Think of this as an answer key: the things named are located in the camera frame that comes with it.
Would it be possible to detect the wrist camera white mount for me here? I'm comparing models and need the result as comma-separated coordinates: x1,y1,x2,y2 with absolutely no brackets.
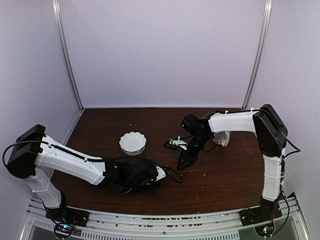
164,136,188,150
155,165,166,182

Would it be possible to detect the left aluminium frame post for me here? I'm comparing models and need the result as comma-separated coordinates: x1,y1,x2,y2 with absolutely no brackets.
52,0,84,112

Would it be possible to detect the white scalloped bowl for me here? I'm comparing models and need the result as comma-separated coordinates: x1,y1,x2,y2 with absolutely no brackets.
118,131,147,156

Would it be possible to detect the right aluminium frame post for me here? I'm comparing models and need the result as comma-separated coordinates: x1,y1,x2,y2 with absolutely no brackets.
241,0,273,110

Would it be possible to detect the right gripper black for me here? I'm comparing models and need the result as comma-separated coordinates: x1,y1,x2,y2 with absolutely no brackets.
177,133,212,171

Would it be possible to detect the aluminium frame post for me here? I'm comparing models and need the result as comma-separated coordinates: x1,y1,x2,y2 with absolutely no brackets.
241,0,273,110
52,0,84,112

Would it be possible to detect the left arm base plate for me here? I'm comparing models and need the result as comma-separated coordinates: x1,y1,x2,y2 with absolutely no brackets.
45,207,90,227

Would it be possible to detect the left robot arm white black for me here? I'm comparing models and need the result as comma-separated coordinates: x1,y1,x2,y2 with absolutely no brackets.
2,124,167,222

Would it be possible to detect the aluminium front rail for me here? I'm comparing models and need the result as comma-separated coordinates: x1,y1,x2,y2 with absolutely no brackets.
19,197,311,240

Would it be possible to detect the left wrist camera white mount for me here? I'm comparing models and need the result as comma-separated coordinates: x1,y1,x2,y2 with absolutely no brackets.
155,165,166,182

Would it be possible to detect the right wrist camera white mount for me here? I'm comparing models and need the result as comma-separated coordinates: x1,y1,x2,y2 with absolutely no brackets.
164,136,188,150

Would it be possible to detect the white patterned mug yellow inside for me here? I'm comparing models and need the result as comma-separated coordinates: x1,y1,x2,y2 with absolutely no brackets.
212,131,230,147

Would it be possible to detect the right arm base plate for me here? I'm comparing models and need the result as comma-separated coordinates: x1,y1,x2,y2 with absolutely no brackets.
239,206,283,226

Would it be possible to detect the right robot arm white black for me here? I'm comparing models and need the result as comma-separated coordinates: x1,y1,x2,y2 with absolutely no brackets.
177,104,292,221

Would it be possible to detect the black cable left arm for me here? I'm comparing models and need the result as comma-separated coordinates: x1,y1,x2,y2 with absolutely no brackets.
2,141,183,183

